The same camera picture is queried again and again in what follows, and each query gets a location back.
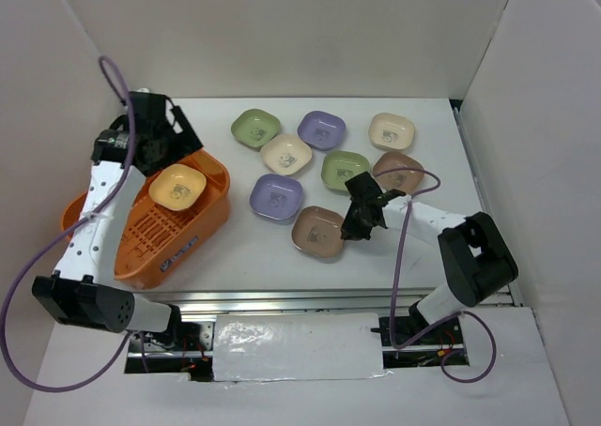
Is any aluminium rail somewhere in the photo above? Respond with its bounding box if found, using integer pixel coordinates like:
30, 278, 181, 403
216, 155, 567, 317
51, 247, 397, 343
135, 288, 513, 313

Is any green plate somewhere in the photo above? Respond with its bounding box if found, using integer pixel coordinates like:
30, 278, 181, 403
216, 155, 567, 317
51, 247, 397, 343
230, 109, 282, 150
320, 150, 370, 192

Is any white foil sheet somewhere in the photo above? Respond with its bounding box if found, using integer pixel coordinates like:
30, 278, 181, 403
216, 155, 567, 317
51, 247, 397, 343
212, 313, 386, 382

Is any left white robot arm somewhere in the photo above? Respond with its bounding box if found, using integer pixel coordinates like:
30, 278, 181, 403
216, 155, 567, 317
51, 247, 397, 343
32, 91, 203, 350

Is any green plate top left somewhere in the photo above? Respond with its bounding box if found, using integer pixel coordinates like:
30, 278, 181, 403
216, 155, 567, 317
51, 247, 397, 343
230, 109, 282, 150

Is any cream plate top right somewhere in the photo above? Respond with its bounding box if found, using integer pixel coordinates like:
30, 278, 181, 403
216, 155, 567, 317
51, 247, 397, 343
368, 113, 416, 151

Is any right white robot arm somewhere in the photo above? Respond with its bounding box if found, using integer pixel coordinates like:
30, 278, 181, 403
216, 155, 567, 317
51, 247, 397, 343
341, 170, 518, 350

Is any orange plastic bin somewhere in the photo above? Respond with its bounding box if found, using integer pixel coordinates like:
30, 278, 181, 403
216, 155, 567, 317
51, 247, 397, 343
55, 150, 230, 291

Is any cream plate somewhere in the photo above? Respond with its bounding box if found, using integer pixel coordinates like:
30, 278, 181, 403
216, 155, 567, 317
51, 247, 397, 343
368, 113, 416, 151
260, 133, 313, 176

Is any brown plate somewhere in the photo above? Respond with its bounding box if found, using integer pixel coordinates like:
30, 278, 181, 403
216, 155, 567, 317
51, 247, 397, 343
291, 205, 345, 259
372, 151, 424, 194

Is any green plate centre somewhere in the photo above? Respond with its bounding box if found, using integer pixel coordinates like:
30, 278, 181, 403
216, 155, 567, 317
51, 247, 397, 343
320, 150, 370, 192

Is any yellow plate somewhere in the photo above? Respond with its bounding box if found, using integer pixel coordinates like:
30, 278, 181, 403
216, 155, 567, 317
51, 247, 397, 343
148, 163, 208, 211

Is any purple plate top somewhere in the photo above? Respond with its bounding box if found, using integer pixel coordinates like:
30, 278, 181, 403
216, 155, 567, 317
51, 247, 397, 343
297, 111, 347, 151

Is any cream plate centre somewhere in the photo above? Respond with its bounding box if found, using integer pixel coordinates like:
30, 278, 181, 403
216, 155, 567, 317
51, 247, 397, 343
260, 133, 313, 176

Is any purple plate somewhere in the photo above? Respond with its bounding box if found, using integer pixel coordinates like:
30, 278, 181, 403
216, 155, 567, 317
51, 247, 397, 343
297, 111, 347, 151
249, 174, 303, 223

